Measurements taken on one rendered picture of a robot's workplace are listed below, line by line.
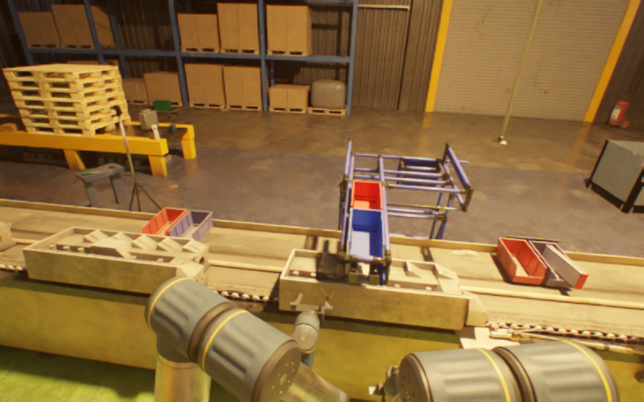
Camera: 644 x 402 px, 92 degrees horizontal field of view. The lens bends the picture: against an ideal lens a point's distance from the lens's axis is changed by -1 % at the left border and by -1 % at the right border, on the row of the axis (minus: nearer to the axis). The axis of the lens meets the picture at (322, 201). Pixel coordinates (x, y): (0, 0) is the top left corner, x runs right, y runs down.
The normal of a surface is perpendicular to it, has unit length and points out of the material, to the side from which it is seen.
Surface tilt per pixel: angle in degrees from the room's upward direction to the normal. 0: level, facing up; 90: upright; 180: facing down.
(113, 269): 80
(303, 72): 90
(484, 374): 12
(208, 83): 90
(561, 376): 24
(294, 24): 90
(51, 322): 90
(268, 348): 2
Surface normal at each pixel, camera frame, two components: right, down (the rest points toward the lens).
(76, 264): -0.11, 0.29
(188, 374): 0.39, 0.28
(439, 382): 0.06, -0.73
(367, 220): -0.12, 0.51
